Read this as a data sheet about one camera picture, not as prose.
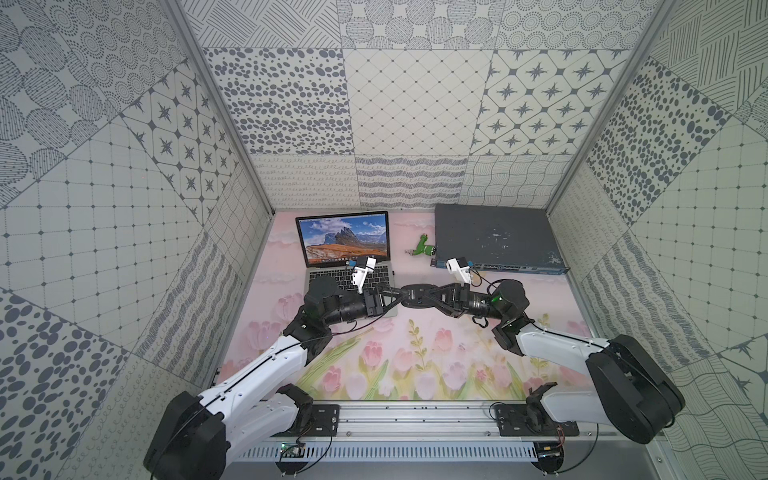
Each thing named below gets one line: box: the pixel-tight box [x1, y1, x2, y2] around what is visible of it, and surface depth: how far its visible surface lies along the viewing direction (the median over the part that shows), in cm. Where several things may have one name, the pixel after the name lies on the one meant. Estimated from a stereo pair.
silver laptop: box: [295, 210, 398, 318], surface depth 100 cm
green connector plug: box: [405, 233, 437, 256], surface depth 109 cm
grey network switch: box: [431, 204, 570, 274], surface depth 109 cm
